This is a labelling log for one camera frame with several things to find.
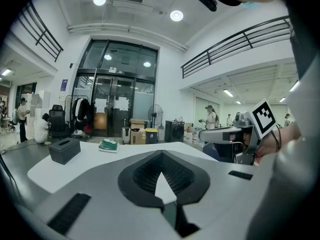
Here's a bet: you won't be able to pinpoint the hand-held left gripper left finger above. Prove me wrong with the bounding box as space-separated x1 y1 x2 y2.
29 149 180 240

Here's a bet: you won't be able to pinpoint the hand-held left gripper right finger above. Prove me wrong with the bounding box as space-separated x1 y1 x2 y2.
162 149 270 240

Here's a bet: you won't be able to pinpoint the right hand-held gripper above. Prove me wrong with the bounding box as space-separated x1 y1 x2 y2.
198 98 279 165

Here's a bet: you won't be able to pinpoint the person's right forearm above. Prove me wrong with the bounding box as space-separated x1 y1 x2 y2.
276 121 304 153

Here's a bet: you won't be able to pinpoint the person's right hand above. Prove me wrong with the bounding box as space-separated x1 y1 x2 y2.
256 131 278 160

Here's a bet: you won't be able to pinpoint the dark blue chair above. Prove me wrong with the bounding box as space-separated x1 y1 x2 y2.
202 141 237 164

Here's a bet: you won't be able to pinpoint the black washing machine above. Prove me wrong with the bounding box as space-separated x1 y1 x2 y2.
165 120 186 143

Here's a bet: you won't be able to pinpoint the green tissue packet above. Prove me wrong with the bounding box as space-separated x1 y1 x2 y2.
98 138 120 154

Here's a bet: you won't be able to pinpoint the black bin with yellow lid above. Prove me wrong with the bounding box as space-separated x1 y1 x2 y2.
145 128 159 145

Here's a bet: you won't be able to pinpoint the standing floor fan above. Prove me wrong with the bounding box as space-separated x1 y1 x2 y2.
147 104 164 129

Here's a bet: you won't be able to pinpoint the black leather tissue box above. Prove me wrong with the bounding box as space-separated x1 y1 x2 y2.
48 137 82 165

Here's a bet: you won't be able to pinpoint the large cardboard box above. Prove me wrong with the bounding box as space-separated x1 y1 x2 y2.
130 129 147 145

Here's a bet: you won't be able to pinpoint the silver suitcase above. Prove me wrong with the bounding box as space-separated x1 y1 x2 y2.
121 118 131 145

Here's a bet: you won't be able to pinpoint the small cardboard box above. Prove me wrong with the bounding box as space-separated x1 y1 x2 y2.
129 118 146 130

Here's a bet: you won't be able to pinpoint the black office chair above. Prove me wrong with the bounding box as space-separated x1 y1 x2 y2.
48 104 71 140

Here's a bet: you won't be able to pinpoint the clothes rack with garments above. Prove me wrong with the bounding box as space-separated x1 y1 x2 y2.
64 95 95 137

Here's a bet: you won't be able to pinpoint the black balcony railing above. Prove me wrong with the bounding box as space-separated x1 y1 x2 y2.
17 1 64 63
180 15 293 79

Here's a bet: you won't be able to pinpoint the black framed glass door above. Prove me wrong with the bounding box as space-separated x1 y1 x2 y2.
71 39 160 138

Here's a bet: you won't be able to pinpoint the white storage cabinets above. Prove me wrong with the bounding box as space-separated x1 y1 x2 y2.
21 90 51 140

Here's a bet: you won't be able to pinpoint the white ceiling pipe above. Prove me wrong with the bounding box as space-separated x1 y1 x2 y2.
67 22 188 52

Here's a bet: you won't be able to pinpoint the blue face mask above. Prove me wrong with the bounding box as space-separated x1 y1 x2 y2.
241 0 263 10

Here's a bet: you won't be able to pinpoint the person's black clothing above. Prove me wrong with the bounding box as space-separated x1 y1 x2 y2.
284 0 320 80

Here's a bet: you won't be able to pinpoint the ceiling air vent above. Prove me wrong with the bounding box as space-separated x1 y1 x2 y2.
112 0 155 15

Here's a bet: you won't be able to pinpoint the black wrist strap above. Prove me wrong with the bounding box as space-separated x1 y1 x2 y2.
270 126 283 153

